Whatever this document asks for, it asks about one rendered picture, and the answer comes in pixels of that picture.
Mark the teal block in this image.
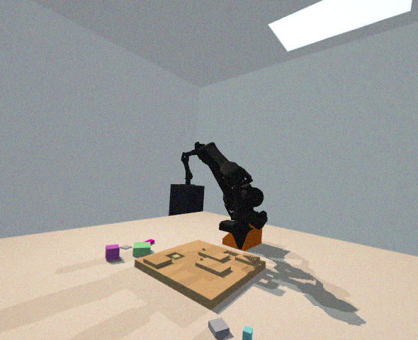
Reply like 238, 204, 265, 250
242, 326, 253, 340

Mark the green block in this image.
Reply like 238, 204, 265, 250
132, 242, 150, 256

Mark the purple cube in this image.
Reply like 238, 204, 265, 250
105, 244, 120, 261

